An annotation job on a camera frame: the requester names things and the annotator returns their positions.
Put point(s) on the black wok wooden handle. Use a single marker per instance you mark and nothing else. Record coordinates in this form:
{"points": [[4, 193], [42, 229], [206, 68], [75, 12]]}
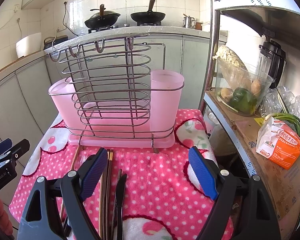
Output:
{"points": [[148, 17]]}

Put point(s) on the right pink plastic cup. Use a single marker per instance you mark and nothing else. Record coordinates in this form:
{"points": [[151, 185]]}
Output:
{"points": [[166, 88]]}

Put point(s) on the green onions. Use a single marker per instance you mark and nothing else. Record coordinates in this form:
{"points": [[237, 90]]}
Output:
{"points": [[290, 118]]}

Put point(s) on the black wok with lid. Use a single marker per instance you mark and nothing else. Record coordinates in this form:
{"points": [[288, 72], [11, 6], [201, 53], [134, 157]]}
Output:
{"points": [[102, 18]]}

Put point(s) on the black plastic spoon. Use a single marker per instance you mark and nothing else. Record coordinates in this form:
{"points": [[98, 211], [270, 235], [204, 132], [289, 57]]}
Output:
{"points": [[120, 196]]}

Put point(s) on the clear plastic bag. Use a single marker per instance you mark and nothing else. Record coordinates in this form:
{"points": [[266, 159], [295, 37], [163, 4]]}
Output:
{"points": [[279, 99]]}

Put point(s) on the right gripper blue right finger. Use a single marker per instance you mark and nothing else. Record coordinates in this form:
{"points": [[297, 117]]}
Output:
{"points": [[257, 218]]}

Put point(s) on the napa cabbage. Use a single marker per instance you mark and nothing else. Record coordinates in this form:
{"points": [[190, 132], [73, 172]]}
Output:
{"points": [[233, 64]]}

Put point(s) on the green pepper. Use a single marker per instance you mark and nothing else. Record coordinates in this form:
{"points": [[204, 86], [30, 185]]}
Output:
{"points": [[243, 101]]}

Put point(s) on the pink drip tray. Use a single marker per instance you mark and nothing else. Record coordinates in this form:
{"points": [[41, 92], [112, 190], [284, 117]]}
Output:
{"points": [[125, 128]]}

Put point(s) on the gas stove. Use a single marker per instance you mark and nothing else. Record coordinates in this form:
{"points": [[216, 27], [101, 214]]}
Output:
{"points": [[94, 30]]}

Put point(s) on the left pink plastic cup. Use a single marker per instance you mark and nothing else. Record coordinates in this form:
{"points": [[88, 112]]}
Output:
{"points": [[63, 95]]}

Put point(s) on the steel kettle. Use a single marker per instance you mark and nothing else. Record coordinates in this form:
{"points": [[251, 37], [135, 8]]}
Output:
{"points": [[189, 22]]}

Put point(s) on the black blender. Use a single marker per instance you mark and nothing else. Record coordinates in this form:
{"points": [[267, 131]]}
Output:
{"points": [[272, 61]]}

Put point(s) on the black basket on counter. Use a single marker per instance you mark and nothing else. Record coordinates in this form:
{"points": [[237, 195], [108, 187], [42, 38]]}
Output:
{"points": [[51, 41]]}

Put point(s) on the pink plastic cup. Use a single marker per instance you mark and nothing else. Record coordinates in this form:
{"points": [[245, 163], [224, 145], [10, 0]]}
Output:
{"points": [[63, 95], [166, 88]]}

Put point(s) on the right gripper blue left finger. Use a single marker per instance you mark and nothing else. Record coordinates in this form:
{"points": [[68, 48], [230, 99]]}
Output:
{"points": [[41, 219]]}

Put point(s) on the wire utensil drying rack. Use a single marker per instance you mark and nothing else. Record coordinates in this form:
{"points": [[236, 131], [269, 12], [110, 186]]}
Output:
{"points": [[108, 74]]}

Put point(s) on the person's left hand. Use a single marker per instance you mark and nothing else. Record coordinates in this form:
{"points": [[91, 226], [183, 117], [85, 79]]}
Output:
{"points": [[5, 223]]}

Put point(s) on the orange white food bag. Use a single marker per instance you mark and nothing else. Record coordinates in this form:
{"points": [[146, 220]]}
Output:
{"points": [[278, 143]]}

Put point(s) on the white rice cooker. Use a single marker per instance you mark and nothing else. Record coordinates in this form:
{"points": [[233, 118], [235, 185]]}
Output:
{"points": [[28, 45]]}

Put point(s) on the pink polka dot blanket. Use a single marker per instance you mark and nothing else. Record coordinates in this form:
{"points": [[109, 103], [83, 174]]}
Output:
{"points": [[163, 198]]}

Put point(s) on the glass bowl of vegetables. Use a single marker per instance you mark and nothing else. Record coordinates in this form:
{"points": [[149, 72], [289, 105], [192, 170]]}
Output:
{"points": [[260, 84]]}

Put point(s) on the dark brown chopstick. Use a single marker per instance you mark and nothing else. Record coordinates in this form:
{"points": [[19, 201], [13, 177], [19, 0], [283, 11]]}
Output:
{"points": [[108, 185], [103, 201]]}

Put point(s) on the steel shelf rack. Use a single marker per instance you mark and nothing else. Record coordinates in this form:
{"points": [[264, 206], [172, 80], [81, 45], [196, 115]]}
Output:
{"points": [[277, 20]]}

